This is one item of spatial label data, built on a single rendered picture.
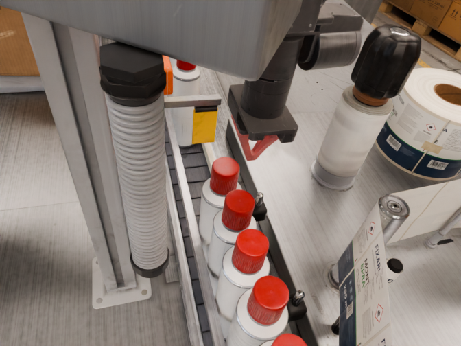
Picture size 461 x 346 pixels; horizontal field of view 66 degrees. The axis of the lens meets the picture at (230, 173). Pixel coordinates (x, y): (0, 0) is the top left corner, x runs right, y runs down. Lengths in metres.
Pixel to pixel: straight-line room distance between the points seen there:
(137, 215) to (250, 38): 0.15
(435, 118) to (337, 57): 0.36
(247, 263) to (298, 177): 0.39
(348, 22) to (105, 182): 0.32
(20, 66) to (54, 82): 0.71
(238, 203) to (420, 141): 0.49
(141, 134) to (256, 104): 0.25
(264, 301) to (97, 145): 0.21
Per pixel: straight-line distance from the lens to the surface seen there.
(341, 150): 0.66
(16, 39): 0.99
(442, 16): 3.98
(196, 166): 0.70
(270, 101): 0.44
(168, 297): 0.60
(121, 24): 0.19
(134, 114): 0.20
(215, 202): 0.43
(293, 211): 0.66
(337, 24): 0.44
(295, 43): 0.41
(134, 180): 0.23
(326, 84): 1.12
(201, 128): 0.45
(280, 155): 0.75
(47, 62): 0.31
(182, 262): 0.57
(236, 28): 0.17
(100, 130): 0.35
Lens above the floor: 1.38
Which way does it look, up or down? 46 degrees down
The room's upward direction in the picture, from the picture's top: 10 degrees clockwise
